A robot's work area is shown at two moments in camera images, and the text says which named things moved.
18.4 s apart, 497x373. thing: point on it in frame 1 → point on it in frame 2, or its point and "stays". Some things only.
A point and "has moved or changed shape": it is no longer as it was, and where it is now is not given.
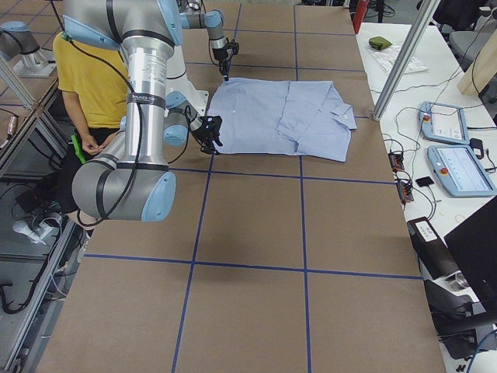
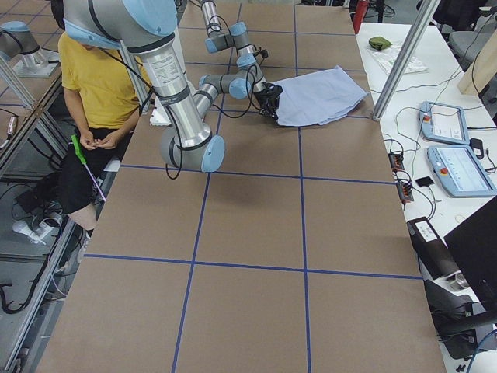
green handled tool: x=78 y=151 stays
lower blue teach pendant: x=459 y=172 stays
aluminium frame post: x=418 y=27 stays
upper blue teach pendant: x=443 y=123 stays
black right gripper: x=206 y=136 → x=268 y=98
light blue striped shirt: x=304 y=118 has moved or changed shape
